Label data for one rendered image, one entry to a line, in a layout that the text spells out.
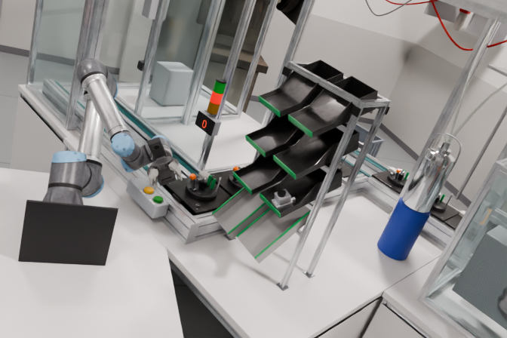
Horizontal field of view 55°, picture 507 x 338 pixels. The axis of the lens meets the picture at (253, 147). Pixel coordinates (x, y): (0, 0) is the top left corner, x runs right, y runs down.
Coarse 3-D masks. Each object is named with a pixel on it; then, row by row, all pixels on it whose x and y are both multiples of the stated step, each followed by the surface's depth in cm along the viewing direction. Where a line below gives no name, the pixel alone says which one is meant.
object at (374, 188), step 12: (348, 156) 321; (372, 156) 322; (372, 168) 315; (384, 168) 313; (372, 180) 287; (372, 192) 288; (384, 192) 283; (396, 192) 281; (384, 204) 283; (432, 216) 268; (432, 228) 264; (444, 228) 260; (444, 240) 260
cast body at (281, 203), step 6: (276, 192) 172; (282, 192) 170; (288, 192) 172; (276, 198) 172; (282, 198) 169; (288, 198) 170; (294, 198) 175; (276, 204) 171; (282, 204) 171; (288, 204) 172; (282, 210) 173
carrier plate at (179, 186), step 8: (168, 184) 210; (176, 184) 212; (184, 184) 214; (216, 184) 223; (176, 192) 206; (184, 192) 208; (224, 192) 219; (184, 200) 203; (192, 200) 205; (216, 200) 211; (224, 200) 213; (192, 208) 199; (200, 208) 201; (208, 208) 203; (216, 208) 206
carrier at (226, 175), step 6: (210, 174) 230; (216, 174) 231; (222, 174) 233; (228, 174) 235; (222, 180) 228; (228, 180) 229; (234, 180) 226; (222, 186) 223; (228, 186) 225; (234, 186) 225; (240, 186) 224; (228, 192) 221; (234, 192) 221
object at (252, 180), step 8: (256, 160) 190; (264, 160) 193; (272, 160) 194; (240, 168) 188; (248, 168) 190; (256, 168) 190; (264, 168) 190; (272, 168) 190; (280, 168) 190; (240, 176) 187; (248, 176) 187; (256, 176) 187; (264, 176) 187; (272, 176) 186; (280, 176) 183; (248, 184) 183; (256, 184) 183; (264, 184) 180; (272, 184) 183; (256, 192) 180
